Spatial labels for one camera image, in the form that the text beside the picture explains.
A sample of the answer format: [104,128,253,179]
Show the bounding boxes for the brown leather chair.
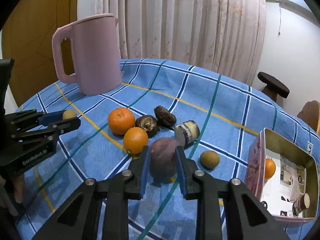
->
[297,100,320,135]

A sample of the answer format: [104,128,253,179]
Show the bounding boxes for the air conditioner cord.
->
[277,0,283,36]

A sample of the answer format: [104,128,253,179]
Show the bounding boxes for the small brown kiwi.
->
[200,151,220,169]

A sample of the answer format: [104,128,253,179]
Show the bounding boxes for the large mandarin orange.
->
[108,107,135,135]

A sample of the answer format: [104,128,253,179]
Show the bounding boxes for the white air conditioner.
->
[278,0,312,14]

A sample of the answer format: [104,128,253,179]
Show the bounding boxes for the purple passion fruit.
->
[149,137,178,181]

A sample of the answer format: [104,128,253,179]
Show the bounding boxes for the dark round stool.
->
[257,72,290,102]

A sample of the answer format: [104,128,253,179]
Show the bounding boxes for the gold metal tin box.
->
[245,128,319,222]

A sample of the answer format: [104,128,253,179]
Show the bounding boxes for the small orange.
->
[123,127,149,155]

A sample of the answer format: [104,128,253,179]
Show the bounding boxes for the pink plastic pitcher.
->
[52,13,122,95]

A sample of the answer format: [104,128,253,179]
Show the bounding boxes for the small tan longan fruit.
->
[62,109,78,120]

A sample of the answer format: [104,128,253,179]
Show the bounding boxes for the floral beige curtain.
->
[95,0,266,85]

